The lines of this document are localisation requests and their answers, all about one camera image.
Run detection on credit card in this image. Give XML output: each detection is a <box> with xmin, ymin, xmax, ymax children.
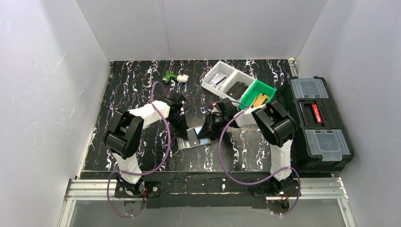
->
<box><xmin>187</xmin><ymin>128</ymin><xmax>200</xmax><ymax>148</ymax></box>

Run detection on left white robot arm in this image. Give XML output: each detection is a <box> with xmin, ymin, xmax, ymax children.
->
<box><xmin>104</xmin><ymin>92</ymin><xmax>189</xmax><ymax>184</ymax></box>

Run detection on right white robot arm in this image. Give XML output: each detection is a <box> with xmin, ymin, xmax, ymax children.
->
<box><xmin>197</xmin><ymin>98</ymin><xmax>298</xmax><ymax>186</ymax></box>

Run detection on cards in white bin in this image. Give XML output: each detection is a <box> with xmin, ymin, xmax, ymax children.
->
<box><xmin>209</xmin><ymin>72</ymin><xmax>228</xmax><ymax>89</ymax></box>

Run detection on black item in bin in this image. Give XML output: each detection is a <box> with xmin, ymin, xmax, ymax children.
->
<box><xmin>226</xmin><ymin>81</ymin><xmax>249</xmax><ymax>100</ymax></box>

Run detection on green white pipe fitting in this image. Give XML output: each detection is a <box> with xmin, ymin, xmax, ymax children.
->
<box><xmin>162</xmin><ymin>70</ymin><xmax>189</xmax><ymax>84</ymax></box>

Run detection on white two-compartment bin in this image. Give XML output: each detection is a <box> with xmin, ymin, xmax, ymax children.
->
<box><xmin>201</xmin><ymin>61</ymin><xmax>256</xmax><ymax>100</ymax></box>

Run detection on yellow item in green bin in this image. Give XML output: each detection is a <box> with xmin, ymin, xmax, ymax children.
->
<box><xmin>250</xmin><ymin>93</ymin><xmax>270</xmax><ymax>108</ymax></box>

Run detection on green plastic bin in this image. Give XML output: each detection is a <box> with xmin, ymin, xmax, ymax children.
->
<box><xmin>239</xmin><ymin>80</ymin><xmax>277</xmax><ymax>106</ymax></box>

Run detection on black tool box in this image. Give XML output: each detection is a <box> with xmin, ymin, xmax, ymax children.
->
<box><xmin>278</xmin><ymin>77</ymin><xmax>354</xmax><ymax>173</ymax></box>

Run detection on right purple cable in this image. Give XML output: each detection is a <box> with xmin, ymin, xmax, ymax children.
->
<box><xmin>218</xmin><ymin>100</ymin><xmax>302</xmax><ymax>216</ymax></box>

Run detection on purple cable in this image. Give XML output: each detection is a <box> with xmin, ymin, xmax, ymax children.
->
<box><xmin>218</xmin><ymin>100</ymin><xmax>302</xmax><ymax>216</ymax></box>
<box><xmin>107</xmin><ymin>81</ymin><xmax>173</xmax><ymax>218</ymax></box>

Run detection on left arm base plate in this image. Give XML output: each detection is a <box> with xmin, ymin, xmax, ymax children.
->
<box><xmin>114</xmin><ymin>179</ymin><xmax>161</xmax><ymax>198</ymax></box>

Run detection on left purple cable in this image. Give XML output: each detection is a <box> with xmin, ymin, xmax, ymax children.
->
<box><xmin>107</xmin><ymin>81</ymin><xmax>173</xmax><ymax>218</ymax></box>

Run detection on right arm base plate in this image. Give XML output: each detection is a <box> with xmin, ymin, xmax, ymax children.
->
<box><xmin>249</xmin><ymin>178</ymin><xmax>300</xmax><ymax>199</ymax></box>

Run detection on aluminium frame rail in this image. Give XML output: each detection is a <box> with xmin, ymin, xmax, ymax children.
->
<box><xmin>59</xmin><ymin>177</ymin><xmax>356</xmax><ymax>227</ymax></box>

